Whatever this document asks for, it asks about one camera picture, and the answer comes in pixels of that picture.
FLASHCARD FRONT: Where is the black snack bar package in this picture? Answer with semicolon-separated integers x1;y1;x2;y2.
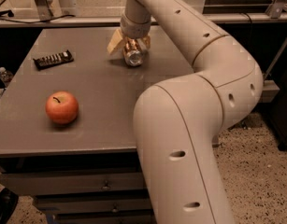
34;50;74;70

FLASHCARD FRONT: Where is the grey drawer cabinet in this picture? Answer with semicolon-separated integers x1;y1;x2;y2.
0;28;192;224

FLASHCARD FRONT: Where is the clear water bottle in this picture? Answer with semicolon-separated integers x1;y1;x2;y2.
0;67;14;87

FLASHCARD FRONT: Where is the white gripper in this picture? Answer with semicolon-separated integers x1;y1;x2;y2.
107;13;151;55

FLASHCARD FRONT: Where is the aluminium frame rail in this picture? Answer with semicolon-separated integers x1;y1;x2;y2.
0;9;287;28

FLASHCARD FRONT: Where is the red apple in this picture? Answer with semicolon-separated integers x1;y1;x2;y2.
45;91;79;124

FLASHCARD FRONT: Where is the black object bottom left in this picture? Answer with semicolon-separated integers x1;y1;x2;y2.
0;188;19;224

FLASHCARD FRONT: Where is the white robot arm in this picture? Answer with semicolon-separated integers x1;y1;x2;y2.
108;0;263;224

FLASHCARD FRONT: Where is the black cable on rail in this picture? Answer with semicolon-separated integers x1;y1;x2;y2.
0;9;76;24

